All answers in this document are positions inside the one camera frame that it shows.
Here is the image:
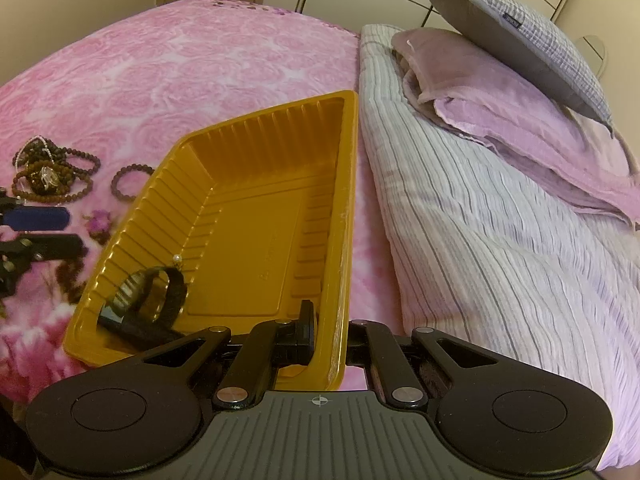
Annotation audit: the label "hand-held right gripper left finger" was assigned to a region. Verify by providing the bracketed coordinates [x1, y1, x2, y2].
[131, 301, 319, 409]

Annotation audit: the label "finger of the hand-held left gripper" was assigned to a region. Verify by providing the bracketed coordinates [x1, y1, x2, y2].
[0, 197, 70, 233]
[0, 234, 85, 297]

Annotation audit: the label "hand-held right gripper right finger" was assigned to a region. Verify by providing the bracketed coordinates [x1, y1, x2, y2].
[346, 319, 502, 409]

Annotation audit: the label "brown wooden bead bracelet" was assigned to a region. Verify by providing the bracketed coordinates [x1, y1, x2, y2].
[11, 162, 95, 206]

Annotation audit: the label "long dark bead bracelet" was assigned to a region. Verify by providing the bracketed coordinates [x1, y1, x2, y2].
[17, 136, 102, 181]

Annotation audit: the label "short dark bead bracelet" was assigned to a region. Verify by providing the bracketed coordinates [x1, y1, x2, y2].
[111, 162, 156, 204]

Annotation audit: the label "yellow plastic tray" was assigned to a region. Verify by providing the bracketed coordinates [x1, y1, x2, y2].
[62, 90, 360, 392]

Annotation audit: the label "black wristwatch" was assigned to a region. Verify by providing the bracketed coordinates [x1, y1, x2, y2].
[107, 266, 188, 333]

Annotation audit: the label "glossy black tube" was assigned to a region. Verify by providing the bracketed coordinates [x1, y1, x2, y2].
[97, 310, 183, 348]

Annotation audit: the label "striped lilac quilt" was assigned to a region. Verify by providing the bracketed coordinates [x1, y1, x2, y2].
[357, 24, 640, 471]

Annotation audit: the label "pink floral blanket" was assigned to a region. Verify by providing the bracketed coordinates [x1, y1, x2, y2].
[0, 0, 371, 403]

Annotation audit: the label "folded purple towel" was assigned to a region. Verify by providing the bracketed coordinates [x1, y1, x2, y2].
[391, 27, 640, 231]

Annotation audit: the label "grey checked pillow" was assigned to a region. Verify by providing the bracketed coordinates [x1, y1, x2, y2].
[414, 0, 615, 133]

